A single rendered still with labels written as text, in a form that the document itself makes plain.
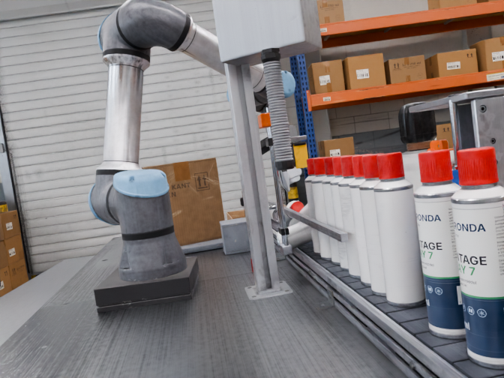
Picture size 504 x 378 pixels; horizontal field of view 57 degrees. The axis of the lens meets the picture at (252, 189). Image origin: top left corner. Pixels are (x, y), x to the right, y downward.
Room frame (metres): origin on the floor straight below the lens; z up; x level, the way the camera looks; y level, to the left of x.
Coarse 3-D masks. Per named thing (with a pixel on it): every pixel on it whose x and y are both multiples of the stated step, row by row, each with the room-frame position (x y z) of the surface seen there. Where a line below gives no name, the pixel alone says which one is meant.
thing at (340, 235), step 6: (270, 204) 1.40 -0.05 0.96; (276, 204) 1.31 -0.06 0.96; (288, 210) 1.14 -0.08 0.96; (294, 216) 1.08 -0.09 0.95; (300, 216) 1.02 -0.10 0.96; (306, 216) 1.00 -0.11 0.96; (306, 222) 0.97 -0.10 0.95; (312, 222) 0.92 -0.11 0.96; (318, 222) 0.89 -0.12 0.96; (318, 228) 0.88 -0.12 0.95; (324, 228) 0.83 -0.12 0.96; (330, 228) 0.81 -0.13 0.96; (330, 234) 0.80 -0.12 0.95; (336, 234) 0.77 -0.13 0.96; (342, 234) 0.74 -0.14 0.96; (342, 240) 0.74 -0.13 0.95
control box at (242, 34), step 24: (216, 0) 0.87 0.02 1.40; (240, 0) 0.85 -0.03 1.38; (264, 0) 0.82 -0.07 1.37; (288, 0) 0.80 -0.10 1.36; (312, 0) 0.85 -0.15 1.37; (216, 24) 0.87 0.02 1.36; (240, 24) 0.85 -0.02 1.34; (264, 24) 0.83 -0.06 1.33; (288, 24) 0.81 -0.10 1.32; (312, 24) 0.83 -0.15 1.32; (240, 48) 0.85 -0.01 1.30; (264, 48) 0.83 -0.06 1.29; (288, 48) 0.83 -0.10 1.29; (312, 48) 0.86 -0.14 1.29
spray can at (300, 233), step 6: (300, 222) 1.05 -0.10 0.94; (294, 228) 1.05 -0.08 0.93; (300, 228) 1.04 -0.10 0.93; (306, 228) 1.03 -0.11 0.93; (294, 234) 1.04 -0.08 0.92; (300, 234) 1.03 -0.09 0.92; (306, 234) 1.03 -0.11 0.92; (288, 240) 1.05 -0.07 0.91; (294, 240) 1.04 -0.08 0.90; (300, 240) 1.04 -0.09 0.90; (306, 240) 1.04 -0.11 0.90; (312, 240) 1.04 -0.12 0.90; (294, 246) 1.05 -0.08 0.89
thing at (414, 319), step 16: (272, 224) 1.48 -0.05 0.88; (320, 256) 0.95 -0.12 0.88; (336, 272) 0.82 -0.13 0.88; (352, 288) 0.72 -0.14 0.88; (368, 288) 0.70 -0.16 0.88; (384, 304) 0.62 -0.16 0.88; (400, 320) 0.56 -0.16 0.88; (416, 320) 0.55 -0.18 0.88; (416, 336) 0.51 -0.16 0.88; (432, 336) 0.50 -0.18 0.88; (448, 352) 0.46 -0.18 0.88; (464, 352) 0.46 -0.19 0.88; (464, 368) 0.42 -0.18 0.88; (480, 368) 0.42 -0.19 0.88
